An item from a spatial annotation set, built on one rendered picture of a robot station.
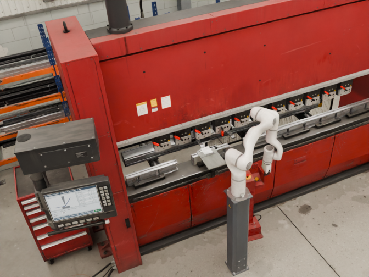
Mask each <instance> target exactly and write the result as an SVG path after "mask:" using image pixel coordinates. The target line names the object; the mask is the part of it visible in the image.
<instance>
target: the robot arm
mask: <svg viewBox="0 0 369 277"><path fill-rule="evenodd" d="M250 116H251V117H252V118H253V119H255V120H257V121H259V122H261V123H260V124H259V125H257V126H253V127H252V128H250V129H249V130H248V132H247V133H246V135H245V137H244V140H243V145H244V148H245V152H244V154H243V153H241V152H240V151H238V150H236V149H229V150H228V151H227V152H226V153H225V162H226V164H227V166H228V168H229V170H230V171H231V186H230V187H229V188H228V190H227V195H228V197H229V198H230V199H231V200H234V201H244V200H246V199H247V198H248V197H249V195H250V191H249V189H248V188H247V187H246V171H247V170H249V169H250V168H251V166H252V163H253V150H254V146H255V144H256V142H257V140H258V138H259V137H260V135H261V134H262V133H263V132H264V131H266V138H265V140H266V142H267V143H269V144H271V145H273V146H275V147H276V149H277V151H274V147H273V146H270V145H267V146H265V147H264V155H263V160H262V168H263V170H264V176H267V175H269V174H270V172H271V163H272V160H281V159H282V153H283V148H282V145H281V143H280V142H279V141H278V140H277V139H276V137H277V131H278V125H279V114H278V113H277V112H276V111H274V110H269V109H266V108H263V107H254V108H252V109H251V111H250Z"/></svg>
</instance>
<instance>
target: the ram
mask: <svg viewBox="0 0 369 277"><path fill-rule="evenodd" d="M99 63H100V68H101V72H102V77H103V82H104V87H105V91H106V95H107V100H108V105H109V110H110V115H111V120H112V123H113V128H114V134H115V138H116V143H117V142H121V141H125V140H128V139H131V138H134V137H138V136H142V135H145V134H148V133H151V132H155V131H158V130H162V129H166V128H169V127H172V126H175V125H179V124H183V123H186V122H189V121H192V120H196V119H200V118H203V117H207V116H210V115H213V114H217V113H221V112H224V111H227V110H230V109H233V108H237V107H241V106H244V105H247V104H251V103H254V102H258V101H262V100H264V99H268V98H271V97H275V96H279V95H282V94H285V93H288V92H292V91H296V90H299V89H302V88H306V87H309V86H312V85H316V84H320V83H323V82H326V81H329V80H333V79H337V78H339V77H343V76H347V75H350V74H354V73H358V72H360V71H364V70H367V69H369V0H359V1H354V2H350V3H346V4H341V5H337V6H334V7H329V8H324V9H320V10H315V11H312V12H307V13H303V14H298V15H294V16H289V17H286V18H282V19H277V20H273V21H268V22H265V23H260V24H256V25H251V26H247V27H242V28H239V29H234V30H230V31H225V32H221V33H218V34H213V35H209V36H204V37H200V38H195V39H192V40H187V41H183V42H178V43H174V44H170V45H166V46H161V47H157V48H152V49H148V50H145V51H140V52H136V53H131V54H127V55H124V56H119V57H114V58H110V59H105V60H101V61H99ZM367 74H369V72H366V73H363V74H359V75H356V76H352V77H349V78H346V79H342V80H339V81H335V82H332V83H329V84H325V85H322V86H319V87H315V88H311V89H309V90H305V91H301V92H298V93H294V94H292V95H288V96H284V97H281V98H278V99H274V100H271V101H268V102H264V103H260V104H257V105H254V106H251V107H247V108H244V109H240V110H237V111H234V112H230V113H227V114H223V115H219V116H217V117H213V118H210V119H207V120H203V121H199V122H197V123H193V124H189V125H186V126H182V127H180V128H176V129H172V130H169V131H166V132H162V133H159V134H156V135H152V136H148V137H145V138H142V139H139V140H135V141H132V142H128V143H125V144H122V145H118V146H117V147H118V148H121V147H124V146H128V145H131V144H134V143H137V142H141V141H144V140H148V139H152V138H154V137H158V136H161V135H165V134H168V133H171V132H175V131H178V130H182V129H185V128H189V127H191V126H195V125H198V124H202V123H206V122H208V121H212V120H215V119H219V118H222V117H226V116H228V115H232V114H236V113H239V112H243V111H245V110H249V109H252V108H254V107H259V106H263V105H266V104H269V103H273V102H276V101H280V100H282V99H286V98H289V97H293V96H297V95H300V94H303V93H306V92H310V91H313V90H317V89H320V88H323V87H327V86H330V85H334V84H337V83H340V82H343V81H347V80H350V79H354V78H357V77H360V76H364V75H367ZM169 95H170V98H171V107H168V108H164V109H162V106H161V97H165V96H169ZM153 99H156V102H157V106H155V107H152V106H151V101H150V100H153ZM142 102H146V103H147V110H148V113H147V114H143V115H140V116H138V112H137V106H136V104H139V103H142ZM156 107H157V108H158V110H157V111H154V112H152V108H156Z"/></svg>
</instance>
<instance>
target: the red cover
mask: <svg viewBox="0 0 369 277"><path fill-rule="evenodd" d="M354 1H359V0H268V1H263V2H259V3H254V4H249V5H244V6H241V7H235V8H231V9H226V10H221V11H218V12H213V13H209V14H203V15H198V16H193V17H190V18H185V19H180V20H175V21H170V22H167V23H162V24H157V25H152V26H147V27H143V28H139V29H134V30H131V31H130V32H127V33H124V34H111V35H106V36H102V37H97V38H92V39H90V42H91V44H92V46H93V48H94V49H95V51H96V52H97V54H98V58H99V61H101V60H105V59H110V58H114V57H119V56H124V55H127V54H131V53H136V52H140V51H145V50H148V49H152V48H157V47H161V46H166V45H170V44H174V43H178V42H183V41H187V40H192V39H195V38H200V37H204V36H209V35H213V34H218V33H221V32H225V31H230V30H234V29H239V28H242V27H247V26H251V25H256V24H260V23H265V22H268V21H273V20H277V19H282V18H286V17H289V16H294V15H298V14H303V13H307V12H312V11H315V10H320V9H324V8H329V7H334V6H337V5H341V4H346V3H350V2H354Z"/></svg>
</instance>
